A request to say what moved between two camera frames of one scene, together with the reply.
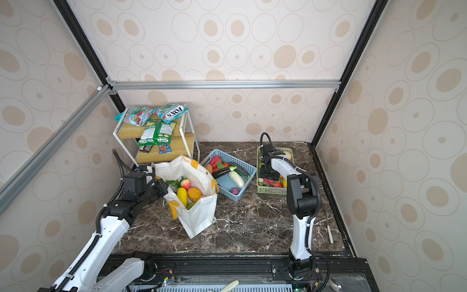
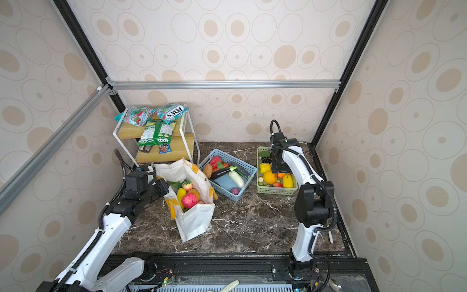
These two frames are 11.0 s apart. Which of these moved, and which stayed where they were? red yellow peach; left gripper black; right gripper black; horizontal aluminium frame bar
Moved: right gripper black
Stayed: left gripper black; red yellow peach; horizontal aluminium frame bar
